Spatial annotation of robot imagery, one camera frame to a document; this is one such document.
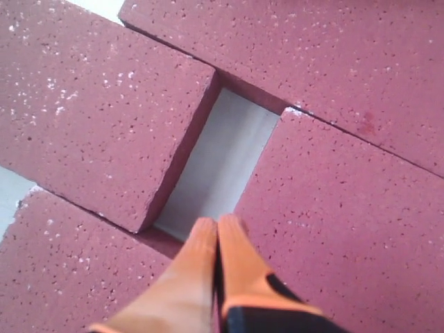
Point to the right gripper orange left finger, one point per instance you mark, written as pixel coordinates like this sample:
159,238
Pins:
181,299

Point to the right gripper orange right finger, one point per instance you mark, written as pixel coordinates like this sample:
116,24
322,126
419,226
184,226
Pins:
251,297

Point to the large front red brick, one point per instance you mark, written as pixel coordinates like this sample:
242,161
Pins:
95,112

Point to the red brick moved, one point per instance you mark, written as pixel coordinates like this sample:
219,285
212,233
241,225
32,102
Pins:
372,68

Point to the front left base red brick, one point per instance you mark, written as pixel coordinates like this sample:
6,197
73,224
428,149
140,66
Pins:
63,268

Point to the middle row right red brick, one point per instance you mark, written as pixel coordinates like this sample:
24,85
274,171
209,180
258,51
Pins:
351,229

